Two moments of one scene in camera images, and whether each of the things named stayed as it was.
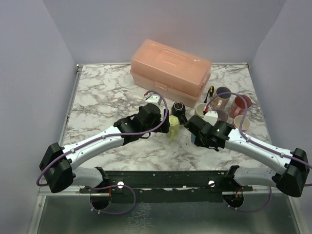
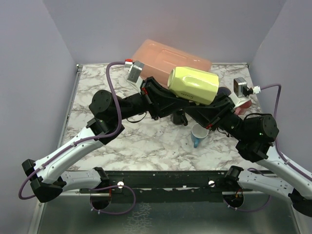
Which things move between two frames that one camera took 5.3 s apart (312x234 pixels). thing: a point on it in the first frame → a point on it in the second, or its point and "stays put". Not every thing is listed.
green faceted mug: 174,126 → 193,85
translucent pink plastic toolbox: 170,72 stays put
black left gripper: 165,128 → 153,92
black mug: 178,109 stays put
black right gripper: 198,142 → 210,117
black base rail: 167,186 stays put
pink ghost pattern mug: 238,107 stays put
